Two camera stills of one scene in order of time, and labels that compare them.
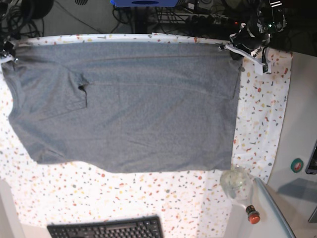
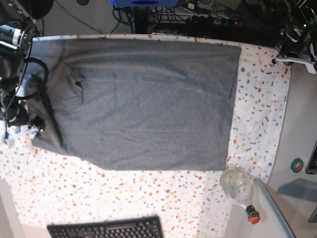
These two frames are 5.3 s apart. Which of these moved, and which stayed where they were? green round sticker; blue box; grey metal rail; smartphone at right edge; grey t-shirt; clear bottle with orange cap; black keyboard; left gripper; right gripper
Moved: left gripper; grey t-shirt; right gripper
Stayed: blue box; grey metal rail; green round sticker; clear bottle with orange cap; smartphone at right edge; black keyboard
